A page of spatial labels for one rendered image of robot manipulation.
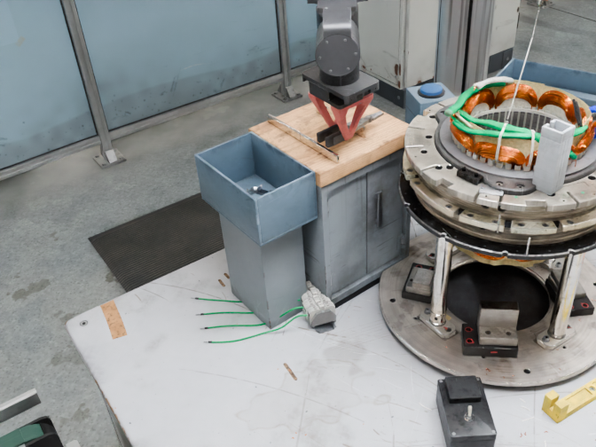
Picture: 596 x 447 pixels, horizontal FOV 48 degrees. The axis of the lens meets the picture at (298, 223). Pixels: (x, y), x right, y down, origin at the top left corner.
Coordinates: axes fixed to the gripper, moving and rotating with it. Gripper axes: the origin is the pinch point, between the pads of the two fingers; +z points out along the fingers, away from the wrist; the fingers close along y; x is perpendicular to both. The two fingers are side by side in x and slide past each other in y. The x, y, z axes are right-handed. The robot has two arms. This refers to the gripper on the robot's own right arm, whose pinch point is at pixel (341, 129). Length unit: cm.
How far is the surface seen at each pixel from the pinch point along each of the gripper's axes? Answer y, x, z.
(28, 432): -7, -58, 31
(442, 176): 19.5, 0.9, -1.3
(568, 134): 31.5, 9.2, -9.6
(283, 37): -193, 124, 89
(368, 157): 4.7, 1.2, 3.3
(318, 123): -7.5, 1.4, 2.7
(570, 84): 9.0, 46.6, 7.1
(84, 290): -121, -23, 112
